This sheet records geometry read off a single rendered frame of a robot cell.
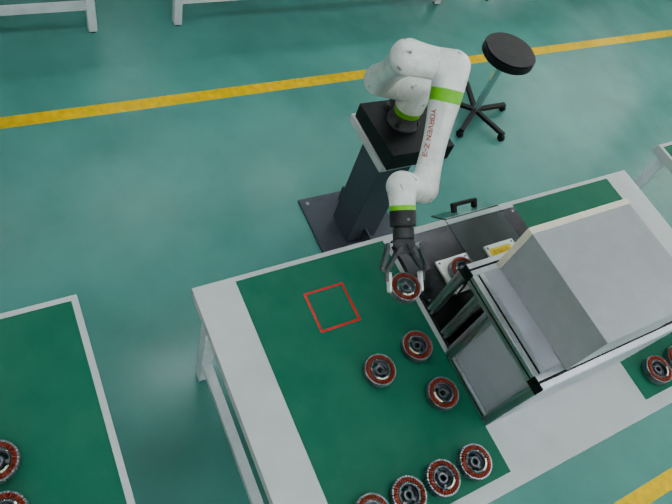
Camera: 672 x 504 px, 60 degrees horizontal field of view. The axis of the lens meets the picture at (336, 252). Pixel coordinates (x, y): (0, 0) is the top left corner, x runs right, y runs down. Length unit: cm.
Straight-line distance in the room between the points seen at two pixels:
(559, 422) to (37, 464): 167
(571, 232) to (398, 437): 84
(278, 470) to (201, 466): 79
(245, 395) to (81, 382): 49
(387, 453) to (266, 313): 61
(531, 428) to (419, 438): 42
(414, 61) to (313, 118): 174
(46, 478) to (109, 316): 113
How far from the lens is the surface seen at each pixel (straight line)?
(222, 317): 201
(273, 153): 346
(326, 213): 324
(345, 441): 193
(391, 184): 200
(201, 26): 419
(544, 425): 225
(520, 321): 189
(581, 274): 183
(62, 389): 193
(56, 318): 203
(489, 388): 204
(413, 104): 251
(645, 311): 189
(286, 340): 200
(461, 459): 202
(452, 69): 210
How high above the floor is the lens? 255
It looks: 55 degrees down
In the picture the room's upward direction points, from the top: 25 degrees clockwise
